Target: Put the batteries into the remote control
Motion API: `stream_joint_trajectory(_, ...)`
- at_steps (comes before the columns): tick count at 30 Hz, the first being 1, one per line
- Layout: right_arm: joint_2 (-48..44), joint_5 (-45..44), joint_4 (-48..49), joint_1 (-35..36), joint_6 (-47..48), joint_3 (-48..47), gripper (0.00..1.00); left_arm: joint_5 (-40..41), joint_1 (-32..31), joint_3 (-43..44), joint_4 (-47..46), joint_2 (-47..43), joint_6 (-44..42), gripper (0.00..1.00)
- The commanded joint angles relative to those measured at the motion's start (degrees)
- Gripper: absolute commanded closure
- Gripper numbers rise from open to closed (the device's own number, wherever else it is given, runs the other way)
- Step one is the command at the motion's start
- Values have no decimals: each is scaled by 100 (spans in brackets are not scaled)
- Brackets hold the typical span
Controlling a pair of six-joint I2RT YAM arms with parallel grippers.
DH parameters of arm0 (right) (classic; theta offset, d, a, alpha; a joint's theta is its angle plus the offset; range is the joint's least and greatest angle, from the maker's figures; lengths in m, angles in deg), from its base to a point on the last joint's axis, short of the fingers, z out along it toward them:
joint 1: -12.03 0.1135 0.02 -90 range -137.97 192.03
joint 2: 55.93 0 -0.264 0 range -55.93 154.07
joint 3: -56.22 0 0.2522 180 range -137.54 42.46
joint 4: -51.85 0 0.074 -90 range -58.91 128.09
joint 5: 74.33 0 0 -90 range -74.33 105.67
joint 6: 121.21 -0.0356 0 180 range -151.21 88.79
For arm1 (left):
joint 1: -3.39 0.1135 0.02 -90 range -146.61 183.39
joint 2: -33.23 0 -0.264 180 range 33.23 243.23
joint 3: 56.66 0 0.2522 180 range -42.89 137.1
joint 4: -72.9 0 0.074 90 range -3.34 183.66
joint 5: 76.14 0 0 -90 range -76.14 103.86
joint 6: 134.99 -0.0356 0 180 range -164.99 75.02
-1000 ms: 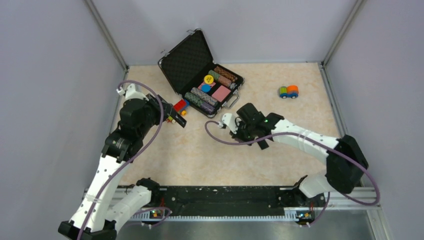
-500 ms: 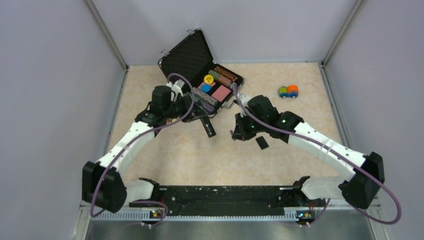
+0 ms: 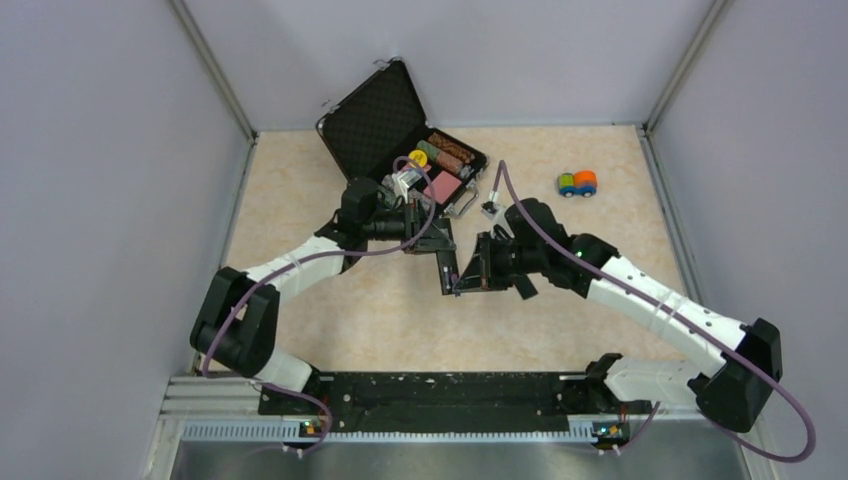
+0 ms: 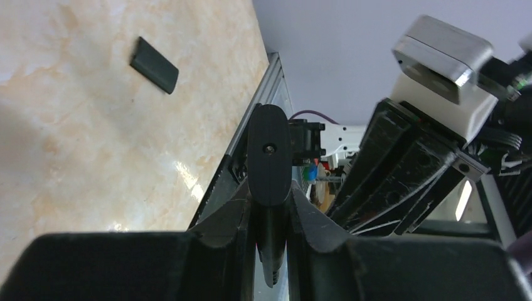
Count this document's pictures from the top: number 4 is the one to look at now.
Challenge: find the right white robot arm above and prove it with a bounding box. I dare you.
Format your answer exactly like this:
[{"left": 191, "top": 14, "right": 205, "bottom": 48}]
[{"left": 289, "top": 99, "right": 489, "bottom": 236}]

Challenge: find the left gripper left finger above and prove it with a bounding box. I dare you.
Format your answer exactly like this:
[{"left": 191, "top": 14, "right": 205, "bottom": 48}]
[{"left": 1, "top": 184, "right": 255, "bottom": 300}]

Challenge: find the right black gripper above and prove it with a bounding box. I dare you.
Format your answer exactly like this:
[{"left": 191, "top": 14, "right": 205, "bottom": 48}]
[{"left": 327, "top": 98, "right": 489, "bottom": 236}]

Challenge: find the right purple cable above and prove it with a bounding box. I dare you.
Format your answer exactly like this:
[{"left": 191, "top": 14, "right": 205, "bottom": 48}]
[{"left": 289, "top": 109, "right": 339, "bottom": 125}]

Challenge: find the aluminium rail frame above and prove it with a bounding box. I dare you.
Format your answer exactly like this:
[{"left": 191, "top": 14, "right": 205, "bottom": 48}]
[{"left": 188, "top": 52, "right": 294, "bottom": 228}]

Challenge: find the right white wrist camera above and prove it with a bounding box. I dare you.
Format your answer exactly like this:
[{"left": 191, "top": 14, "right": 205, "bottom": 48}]
[{"left": 390, "top": 15, "right": 497, "bottom": 143}]

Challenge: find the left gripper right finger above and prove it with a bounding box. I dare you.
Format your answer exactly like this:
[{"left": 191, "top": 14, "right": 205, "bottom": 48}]
[{"left": 287, "top": 182, "right": 531, "bottom": 300}]

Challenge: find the black remote battery cover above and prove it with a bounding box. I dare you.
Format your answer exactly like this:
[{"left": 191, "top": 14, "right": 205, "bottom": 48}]
[{"left": 129, "top": 36, "right": 179, "bottom": 95}]

